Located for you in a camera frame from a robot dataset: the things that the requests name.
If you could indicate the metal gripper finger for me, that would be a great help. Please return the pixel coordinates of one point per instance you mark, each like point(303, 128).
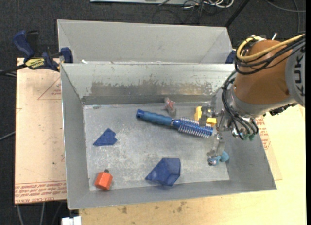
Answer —
point(213, 105)
point(217, 146)

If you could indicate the brown cardboard board red print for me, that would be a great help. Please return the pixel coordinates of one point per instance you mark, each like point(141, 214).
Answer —
point(39, 126)

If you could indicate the orange block with black knob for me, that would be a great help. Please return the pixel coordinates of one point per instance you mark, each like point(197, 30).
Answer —
point(103, 180)

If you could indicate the yellow plastic block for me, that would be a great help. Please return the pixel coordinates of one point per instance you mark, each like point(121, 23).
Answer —
point(198, 112)

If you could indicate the grey metal bin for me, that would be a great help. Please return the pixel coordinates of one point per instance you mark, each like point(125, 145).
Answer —
point(145, 146)

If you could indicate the clear red star toy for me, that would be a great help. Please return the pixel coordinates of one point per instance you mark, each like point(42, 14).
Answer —
point(169, 105)

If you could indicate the large blue angular shape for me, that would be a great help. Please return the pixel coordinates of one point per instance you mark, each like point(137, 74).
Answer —
point(165, 171)

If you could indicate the blue round hair brush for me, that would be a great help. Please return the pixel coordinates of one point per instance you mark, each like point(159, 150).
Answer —
point(170, 122)

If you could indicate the teal curved toy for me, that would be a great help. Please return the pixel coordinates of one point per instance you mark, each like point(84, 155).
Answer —
point(224, 157)

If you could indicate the small flat blue shape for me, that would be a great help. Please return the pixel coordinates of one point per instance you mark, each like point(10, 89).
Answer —
point(105, 138)

